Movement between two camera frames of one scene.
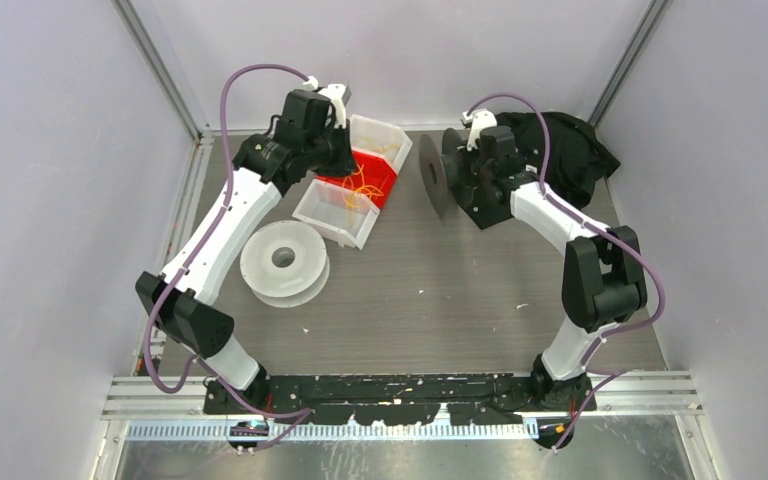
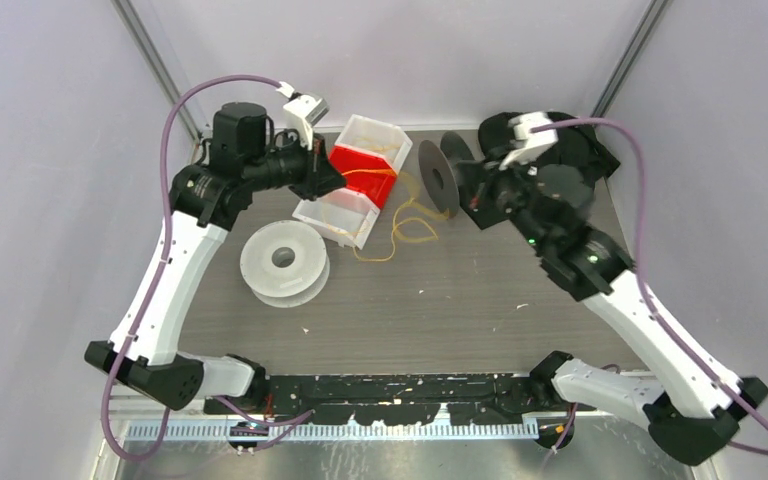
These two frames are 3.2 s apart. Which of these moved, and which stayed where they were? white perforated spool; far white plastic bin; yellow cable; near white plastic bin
Moved: yellow cable
Stayed: near white plastic bin; white perforated spool; far white plastic bin
